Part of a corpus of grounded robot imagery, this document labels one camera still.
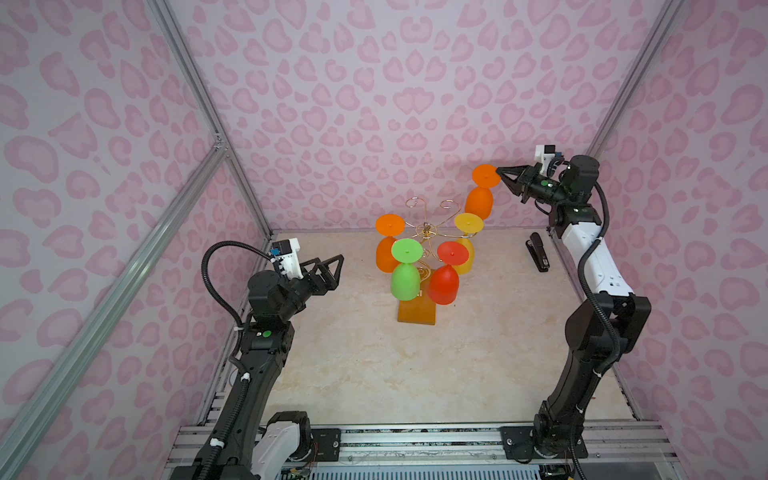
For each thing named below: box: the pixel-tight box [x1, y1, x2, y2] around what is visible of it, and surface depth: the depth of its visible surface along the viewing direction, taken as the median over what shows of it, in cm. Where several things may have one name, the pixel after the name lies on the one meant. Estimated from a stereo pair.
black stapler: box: [525, 232, 550, 273], surface depth 109 cm
